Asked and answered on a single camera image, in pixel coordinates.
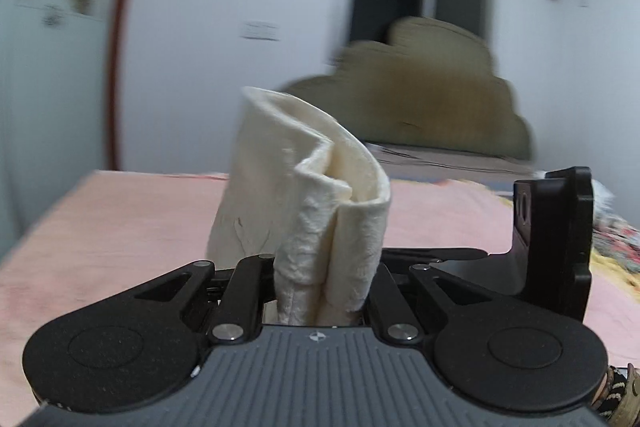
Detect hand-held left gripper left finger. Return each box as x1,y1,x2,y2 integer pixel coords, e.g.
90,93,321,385
114,255,275,346

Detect olive padded headboard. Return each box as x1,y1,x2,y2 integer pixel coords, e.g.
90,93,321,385
278,16,534,160

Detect brown wooden wardrobe frame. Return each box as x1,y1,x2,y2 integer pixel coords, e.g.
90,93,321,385
106,0,152,172

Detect pale sliding-door wardrobe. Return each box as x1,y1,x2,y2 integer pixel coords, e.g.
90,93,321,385
0,0,137,268

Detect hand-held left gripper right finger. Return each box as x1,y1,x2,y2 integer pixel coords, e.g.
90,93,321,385
368,262,503,347

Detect white pants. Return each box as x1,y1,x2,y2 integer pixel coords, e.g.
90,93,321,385
206,86,392,327

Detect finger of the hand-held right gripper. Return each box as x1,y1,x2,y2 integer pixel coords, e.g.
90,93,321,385
381,248,490,264

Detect floral blanket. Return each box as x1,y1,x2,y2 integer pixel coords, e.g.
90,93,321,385
590,179,640,279

